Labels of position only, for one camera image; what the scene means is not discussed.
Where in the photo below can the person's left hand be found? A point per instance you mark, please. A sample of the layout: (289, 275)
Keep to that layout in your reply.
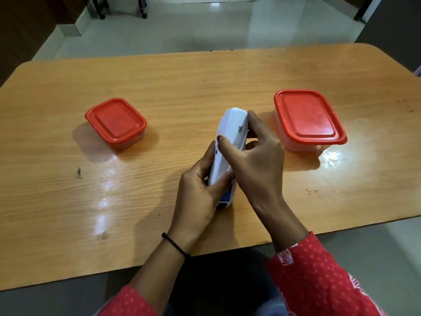
(192, 197)

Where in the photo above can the dark door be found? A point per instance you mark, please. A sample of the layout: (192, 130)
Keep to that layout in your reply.
(394, 26)

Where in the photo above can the small red container lid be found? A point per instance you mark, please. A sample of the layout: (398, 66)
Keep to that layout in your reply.
(115, 120)

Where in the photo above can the person's right thumb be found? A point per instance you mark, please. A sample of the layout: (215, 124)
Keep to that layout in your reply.
(230, 153)

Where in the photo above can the white handheld device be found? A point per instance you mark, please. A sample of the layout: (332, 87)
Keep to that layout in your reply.
(232, 125)

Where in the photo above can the large clear plastic container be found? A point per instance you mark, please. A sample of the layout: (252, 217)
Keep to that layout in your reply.
(301, 146)

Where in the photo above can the dark trousers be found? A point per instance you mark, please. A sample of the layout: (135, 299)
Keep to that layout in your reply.
(223, 283)

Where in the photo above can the red patterned garment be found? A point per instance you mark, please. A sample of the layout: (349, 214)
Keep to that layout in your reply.
(315, 279)

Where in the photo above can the black wrist band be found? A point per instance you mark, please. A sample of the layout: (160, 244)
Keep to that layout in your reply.
(174, 245)

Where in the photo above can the person's right hand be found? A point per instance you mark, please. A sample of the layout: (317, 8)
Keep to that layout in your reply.
(261, 167)

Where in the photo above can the person's right forearm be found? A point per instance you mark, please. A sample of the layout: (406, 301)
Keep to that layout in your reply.
(283, 223)

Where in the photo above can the large red container lid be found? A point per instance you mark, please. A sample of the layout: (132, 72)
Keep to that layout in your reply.
(307, 116)

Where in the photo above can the person's left forearm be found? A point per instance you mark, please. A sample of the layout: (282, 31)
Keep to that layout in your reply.
(158, 276)

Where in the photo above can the black wheeled chair base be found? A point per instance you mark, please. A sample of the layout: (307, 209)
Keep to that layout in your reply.
(141, 8)

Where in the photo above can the dark wooden cabinet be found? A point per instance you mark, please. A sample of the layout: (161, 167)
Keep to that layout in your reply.
(26, 29)

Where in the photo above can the person's left thumb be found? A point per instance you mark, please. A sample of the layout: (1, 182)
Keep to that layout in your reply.
(224, 187)

